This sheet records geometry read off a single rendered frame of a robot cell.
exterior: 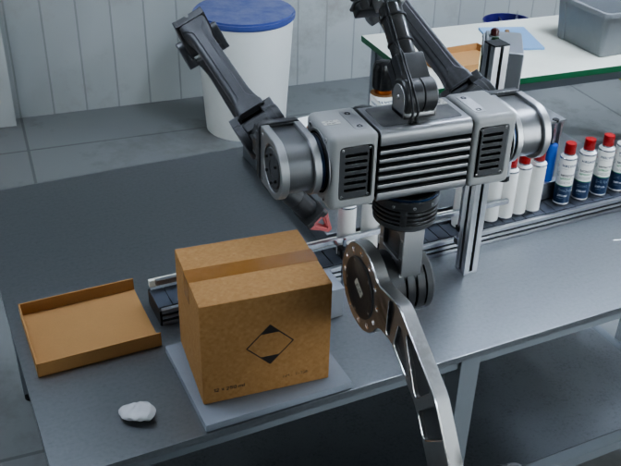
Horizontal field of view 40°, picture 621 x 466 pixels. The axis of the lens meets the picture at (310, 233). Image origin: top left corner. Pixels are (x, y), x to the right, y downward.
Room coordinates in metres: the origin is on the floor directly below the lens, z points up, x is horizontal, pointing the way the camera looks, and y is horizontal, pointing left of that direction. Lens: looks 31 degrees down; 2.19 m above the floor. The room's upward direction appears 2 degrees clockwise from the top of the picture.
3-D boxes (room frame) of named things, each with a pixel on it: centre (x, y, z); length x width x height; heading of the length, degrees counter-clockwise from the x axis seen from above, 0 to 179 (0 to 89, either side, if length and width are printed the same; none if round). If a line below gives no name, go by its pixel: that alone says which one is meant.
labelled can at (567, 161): (2.38, -0.78, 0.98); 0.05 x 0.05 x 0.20
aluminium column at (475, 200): (2.05, -0.45, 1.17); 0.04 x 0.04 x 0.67; 26
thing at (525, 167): (2.31, -0.63, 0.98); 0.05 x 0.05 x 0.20
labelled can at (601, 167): (2.45, -0.92, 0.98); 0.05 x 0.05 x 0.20
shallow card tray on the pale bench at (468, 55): (3.83, -0.68, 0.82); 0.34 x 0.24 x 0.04; 117
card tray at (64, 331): (1.73, 0.55, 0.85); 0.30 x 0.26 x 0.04; 116
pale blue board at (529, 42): (4.18, -0.97, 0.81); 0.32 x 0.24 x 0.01; 7
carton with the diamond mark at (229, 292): (1.61, 0.13, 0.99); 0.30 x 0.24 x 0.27; 110
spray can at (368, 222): (2.08, -0.17, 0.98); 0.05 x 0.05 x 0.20
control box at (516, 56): (2.14, -0.48, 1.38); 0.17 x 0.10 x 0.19; 171
